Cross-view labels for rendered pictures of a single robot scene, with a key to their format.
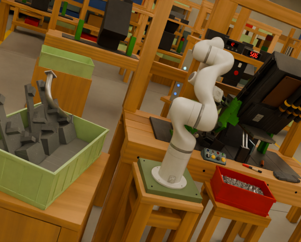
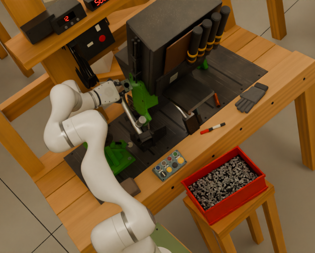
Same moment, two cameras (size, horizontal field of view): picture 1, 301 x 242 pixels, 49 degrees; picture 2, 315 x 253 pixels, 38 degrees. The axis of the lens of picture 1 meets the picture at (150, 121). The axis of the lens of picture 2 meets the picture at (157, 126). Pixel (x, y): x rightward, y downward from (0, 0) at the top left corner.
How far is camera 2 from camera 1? 1.17 m
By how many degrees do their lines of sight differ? 27
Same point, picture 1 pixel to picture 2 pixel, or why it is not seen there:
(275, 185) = (248, 121)
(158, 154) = not seen: hidden behind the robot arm
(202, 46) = (56, 141)
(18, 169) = not seen: outside the picture
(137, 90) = (22, 153)
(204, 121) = (142, 235)
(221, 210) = (223, 231)
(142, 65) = not seen: outside the picture
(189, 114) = (121, 244)
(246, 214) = (248, 209)
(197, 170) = (166, 194)
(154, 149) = not seen: hidden behind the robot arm
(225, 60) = (94, 133)
